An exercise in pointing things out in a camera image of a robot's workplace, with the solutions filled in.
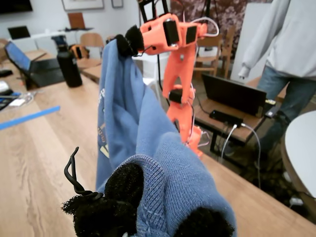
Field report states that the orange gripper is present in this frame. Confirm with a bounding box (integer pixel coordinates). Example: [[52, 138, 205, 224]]
[[115, 13, 183, 56]]

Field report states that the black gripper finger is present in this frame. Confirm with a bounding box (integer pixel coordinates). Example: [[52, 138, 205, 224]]
[[172, 206, 236, 237], [61, 161, 145, 237]]

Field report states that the blue printed T-shirt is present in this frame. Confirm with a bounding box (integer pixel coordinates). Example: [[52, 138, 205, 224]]
[[95, 38, 238, 237]]

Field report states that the wooden chair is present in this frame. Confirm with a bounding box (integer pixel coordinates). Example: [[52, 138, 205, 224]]
[[194, 26, 237, 79], [79, 32, 105, 60]]

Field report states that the brown laptop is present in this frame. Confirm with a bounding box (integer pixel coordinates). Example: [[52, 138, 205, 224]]
[[67, 12, 86, 29]]

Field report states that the black water bottle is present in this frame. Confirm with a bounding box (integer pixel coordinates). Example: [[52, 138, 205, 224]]
[[51, 35, 83, 88]]

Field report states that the white desk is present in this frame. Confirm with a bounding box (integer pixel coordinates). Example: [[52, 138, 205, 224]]
[[7, 27, 99, 51]]

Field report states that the black power adapter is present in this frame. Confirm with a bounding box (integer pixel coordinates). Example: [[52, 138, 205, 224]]
[[209, 110, 244, 125]]

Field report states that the small black laptop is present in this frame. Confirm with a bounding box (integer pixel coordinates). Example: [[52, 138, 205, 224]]
[[7, 25, 32, 40]]

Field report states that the open laptop on stand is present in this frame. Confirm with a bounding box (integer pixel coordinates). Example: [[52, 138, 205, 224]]
[[4, 40, 65, 90]]

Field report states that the large black laptop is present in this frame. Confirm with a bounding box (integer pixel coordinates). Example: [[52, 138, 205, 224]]
[[201, 73, 268, 117]]

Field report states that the white board panel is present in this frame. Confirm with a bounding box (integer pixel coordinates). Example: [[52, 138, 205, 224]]
[[231, 2, 275, 81]]

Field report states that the long blue tape strip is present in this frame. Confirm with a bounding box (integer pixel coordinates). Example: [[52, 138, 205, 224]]
[[0, 105, 61, 131]]

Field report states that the white round table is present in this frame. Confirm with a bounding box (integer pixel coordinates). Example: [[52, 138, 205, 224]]
[[281, 110, 316, 198]]

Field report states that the small black adapter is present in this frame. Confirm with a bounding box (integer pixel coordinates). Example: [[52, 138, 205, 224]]
[[265, 106, 279, 119]]

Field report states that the person in grey hoodie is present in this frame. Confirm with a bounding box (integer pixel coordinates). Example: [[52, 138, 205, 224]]
[[238, 0, 316, 158]]

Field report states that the black twisted wire tie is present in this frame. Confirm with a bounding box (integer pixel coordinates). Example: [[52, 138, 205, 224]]
[[64, 147, 104, 199]]

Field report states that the large framed wall picture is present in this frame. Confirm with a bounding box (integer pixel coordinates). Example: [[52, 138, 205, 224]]
[[61, 0, 105, 11]]

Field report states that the large black metal leg frame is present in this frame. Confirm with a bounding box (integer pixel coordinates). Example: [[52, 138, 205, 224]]
[[209, 128, 250, 171]]

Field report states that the white cable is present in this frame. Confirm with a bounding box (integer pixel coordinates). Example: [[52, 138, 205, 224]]
[[240, 122, 262, 188], [220, 123, 238, 161]]

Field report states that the black wall screen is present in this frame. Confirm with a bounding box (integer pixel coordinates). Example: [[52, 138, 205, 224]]
[[0, 0, 34, 14]]

